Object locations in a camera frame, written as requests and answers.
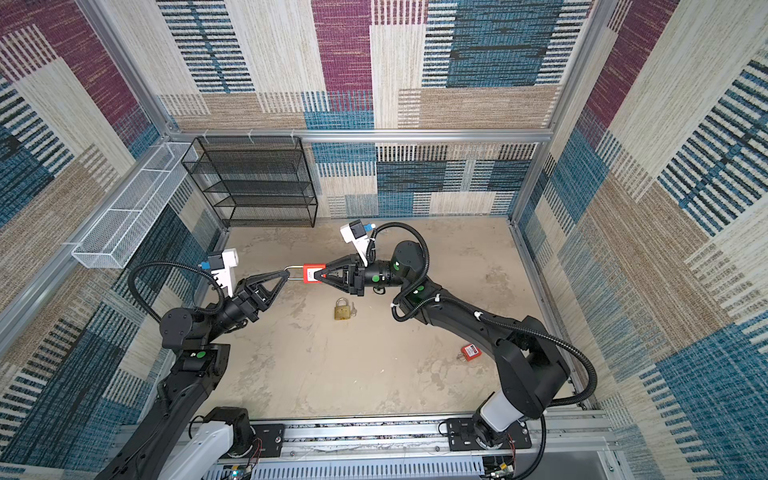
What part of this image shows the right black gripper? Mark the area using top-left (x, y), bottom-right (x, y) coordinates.
top-left (315, 252), bottom-right (409, 297)

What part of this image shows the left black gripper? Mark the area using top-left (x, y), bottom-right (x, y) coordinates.
top-left (204, 275), bottom-right (286, 350)

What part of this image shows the red padlock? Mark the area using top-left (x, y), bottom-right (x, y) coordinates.
top-left (460, 343), bottom-right (482, 362)
top-left (284, 264), bottom-right (326, 284)

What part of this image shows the brass padlock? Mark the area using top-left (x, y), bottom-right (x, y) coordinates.
top-left (333, 298), bottom-right (357, 321)

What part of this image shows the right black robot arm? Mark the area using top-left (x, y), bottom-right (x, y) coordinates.
top-left (312, 240), bottom-right (569, 448)

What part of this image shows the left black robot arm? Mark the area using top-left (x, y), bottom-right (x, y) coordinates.
top-left (97, 270), bottom-right (290, 479)

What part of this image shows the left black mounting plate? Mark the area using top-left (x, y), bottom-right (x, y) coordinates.
top-left (244, 423), bottom-right (286, 462)

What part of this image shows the black mounting plate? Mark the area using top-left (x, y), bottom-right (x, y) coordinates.
top-left (244, 423), bottom-right (286, 462)
top-left (437, 417), bottom-right (532, 451)

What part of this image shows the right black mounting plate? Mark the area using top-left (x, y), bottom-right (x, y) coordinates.
top-left (437, 417), bottom-right (532, 451)

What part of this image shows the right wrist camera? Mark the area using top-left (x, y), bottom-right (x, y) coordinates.
top-left (340, 219), bottom-right (376, 266)

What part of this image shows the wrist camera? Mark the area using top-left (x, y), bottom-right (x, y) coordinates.
top-left (340, 219), bottom-right (376, 266)
top-left (200, 248), bottom-right (239, 296)

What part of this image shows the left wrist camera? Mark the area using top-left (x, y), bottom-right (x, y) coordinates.
top-left (200, 248), bottom-right (239, 296)

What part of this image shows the right black corrugated cable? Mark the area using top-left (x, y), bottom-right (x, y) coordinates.
top-left (367, 221), bottom-right (599, 408)

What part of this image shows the black wire shelf rack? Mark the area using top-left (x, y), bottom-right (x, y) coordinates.
top-left (181, 136), bottom-right (319, 228)

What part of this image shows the left black cable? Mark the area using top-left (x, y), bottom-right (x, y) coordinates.
top-left (127, 261), bottom-right (227, 325)

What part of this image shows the white wire mesh basket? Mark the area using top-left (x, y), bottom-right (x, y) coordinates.
top-left (72, 142), bottom-right (190, 269)

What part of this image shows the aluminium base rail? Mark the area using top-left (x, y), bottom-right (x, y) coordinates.
top-left (101, 413), bottom-right (619, 480)

